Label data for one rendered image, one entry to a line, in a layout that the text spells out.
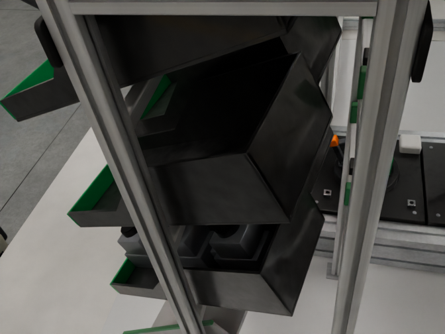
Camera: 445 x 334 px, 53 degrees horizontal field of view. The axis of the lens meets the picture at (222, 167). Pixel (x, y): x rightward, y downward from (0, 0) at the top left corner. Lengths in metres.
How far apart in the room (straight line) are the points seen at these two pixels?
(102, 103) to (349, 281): 0.24
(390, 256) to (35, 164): 2.24
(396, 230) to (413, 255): 0.06
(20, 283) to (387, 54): 1.06
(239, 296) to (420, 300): 0.60
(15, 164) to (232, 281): 2.53
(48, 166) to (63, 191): 1.48
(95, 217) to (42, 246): 0.73
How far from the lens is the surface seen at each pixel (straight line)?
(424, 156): 1.12
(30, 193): 2.69
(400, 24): 0.22
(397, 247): 1.00
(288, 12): 0.22
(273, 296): 0.46
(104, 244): 1.15
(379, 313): 0.99
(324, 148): 0.62
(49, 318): 1.10
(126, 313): 1.03
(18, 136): 3.13
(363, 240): 0.33
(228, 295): 0.50
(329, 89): 1.12
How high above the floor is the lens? 1.74
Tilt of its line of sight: 46 degrees down
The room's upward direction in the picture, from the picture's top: 10 degrees counter-clockwise
